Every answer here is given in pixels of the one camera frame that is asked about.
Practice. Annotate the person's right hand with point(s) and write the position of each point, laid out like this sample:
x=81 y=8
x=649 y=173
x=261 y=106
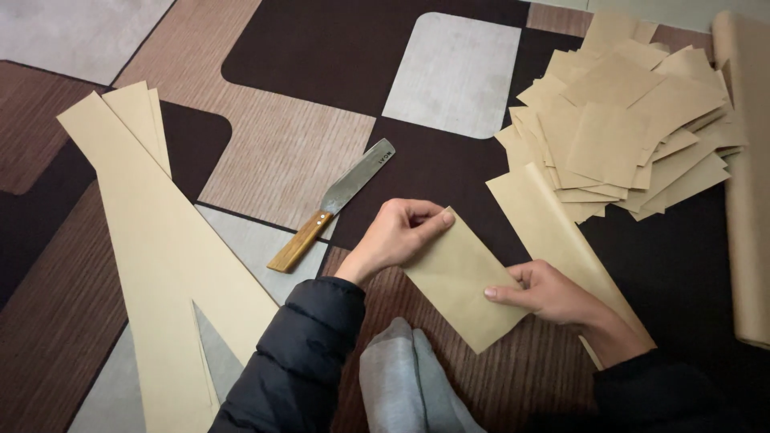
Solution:
x=556 y=298

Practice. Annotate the person's left hand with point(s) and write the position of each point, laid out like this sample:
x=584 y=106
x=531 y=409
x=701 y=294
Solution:
x=388 y=237

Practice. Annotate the brown paper piece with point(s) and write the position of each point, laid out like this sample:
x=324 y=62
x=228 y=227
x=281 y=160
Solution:
x=457 y=282

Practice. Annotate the long beige paper strip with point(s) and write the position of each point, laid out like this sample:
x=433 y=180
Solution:
x=162 y=373
x=541 y=222
x=210 y=270
x=159 y=132

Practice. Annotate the grey sock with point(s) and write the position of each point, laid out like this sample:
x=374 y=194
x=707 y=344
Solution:
x=442 y=397
x=388 y=379

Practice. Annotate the patterned brown carpet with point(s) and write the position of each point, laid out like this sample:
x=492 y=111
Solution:
x=289 y=90

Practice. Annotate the pile of brown paper sheets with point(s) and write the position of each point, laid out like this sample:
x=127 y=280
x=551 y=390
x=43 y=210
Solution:
x=607 y=126

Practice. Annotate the brown paper roll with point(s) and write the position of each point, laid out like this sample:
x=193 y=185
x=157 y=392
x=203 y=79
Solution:
x=749 y=210

